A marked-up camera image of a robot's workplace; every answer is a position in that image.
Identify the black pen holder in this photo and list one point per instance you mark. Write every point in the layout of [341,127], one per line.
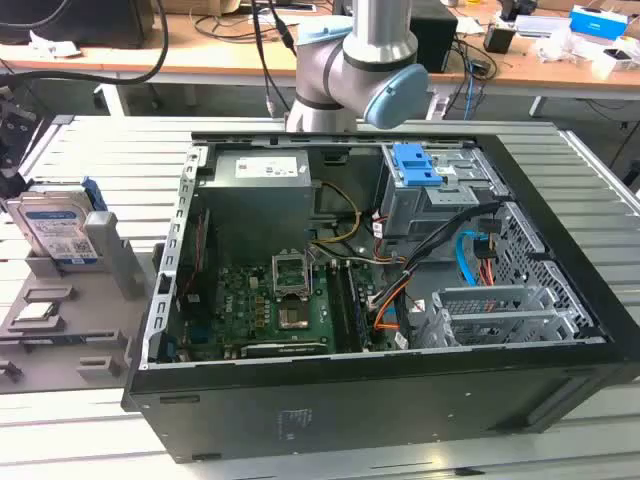
[498,40]

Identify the wooden desk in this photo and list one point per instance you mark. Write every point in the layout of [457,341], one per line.
[220,55]

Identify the black speaker box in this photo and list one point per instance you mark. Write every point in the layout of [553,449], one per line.
[435,40]

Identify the metal optical drive cage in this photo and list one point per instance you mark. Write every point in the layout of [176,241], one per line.
[415,210]

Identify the gray parts rack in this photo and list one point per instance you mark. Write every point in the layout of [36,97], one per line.
[100,325]

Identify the hard disk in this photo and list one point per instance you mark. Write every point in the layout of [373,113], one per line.
[50,225]

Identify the black metal fixture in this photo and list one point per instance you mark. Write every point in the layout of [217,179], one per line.
[12,130]

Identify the gray power supply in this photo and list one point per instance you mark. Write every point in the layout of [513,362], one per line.
[260,200]

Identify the white small box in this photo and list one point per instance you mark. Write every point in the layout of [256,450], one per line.
[612,62]

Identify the silver metal disk bay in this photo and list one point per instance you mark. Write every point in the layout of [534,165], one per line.
[490,310]

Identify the dark RAM stick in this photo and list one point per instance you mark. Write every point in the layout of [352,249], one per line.
[50,341]

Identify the green motherboard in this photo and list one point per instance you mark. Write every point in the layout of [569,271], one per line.
[240,300]

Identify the black PC case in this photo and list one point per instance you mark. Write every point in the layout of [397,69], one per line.
[350,400]

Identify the black RAM slot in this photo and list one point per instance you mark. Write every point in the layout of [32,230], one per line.
[337,300]
[357,305]

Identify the CPU socket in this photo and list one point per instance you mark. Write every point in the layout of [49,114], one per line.
[295,317]

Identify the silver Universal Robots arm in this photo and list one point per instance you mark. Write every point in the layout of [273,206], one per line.
[380,30]

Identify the large black box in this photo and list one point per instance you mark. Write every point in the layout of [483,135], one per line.
[75,20]

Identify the silver CPU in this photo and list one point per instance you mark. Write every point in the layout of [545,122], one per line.
[35,311]

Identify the blue cardboard box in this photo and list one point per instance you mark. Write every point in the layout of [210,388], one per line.
[597,21]

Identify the blue plastic drive bracket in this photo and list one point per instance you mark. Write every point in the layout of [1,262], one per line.
[412,165]

